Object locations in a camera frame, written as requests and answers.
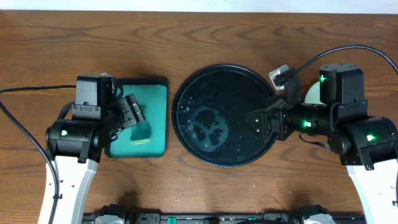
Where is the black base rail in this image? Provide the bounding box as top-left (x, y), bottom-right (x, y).
top-left (81, 204), bottom-right (366, 224)

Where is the mint plate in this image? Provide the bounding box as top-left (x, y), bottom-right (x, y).
top-left (304, 82), bottom-right (323, 105)

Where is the black rectangular tray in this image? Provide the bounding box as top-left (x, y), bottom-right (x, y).
top-left (104, 77), bottom-right (169, 159)

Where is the green scrubbing sponge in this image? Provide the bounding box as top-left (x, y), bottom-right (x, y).
top-left (130, 121), bottom-right (152, 145)

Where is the black round tray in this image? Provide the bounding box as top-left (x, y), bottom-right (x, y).
top-left (172, 64), bottom-right (275, 167)

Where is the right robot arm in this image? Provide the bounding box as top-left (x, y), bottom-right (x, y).
top-left (242, 63), bottom-right (397, 223)

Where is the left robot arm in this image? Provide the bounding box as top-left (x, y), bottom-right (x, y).
top-left (39, 75), bottom-right (145, 223)

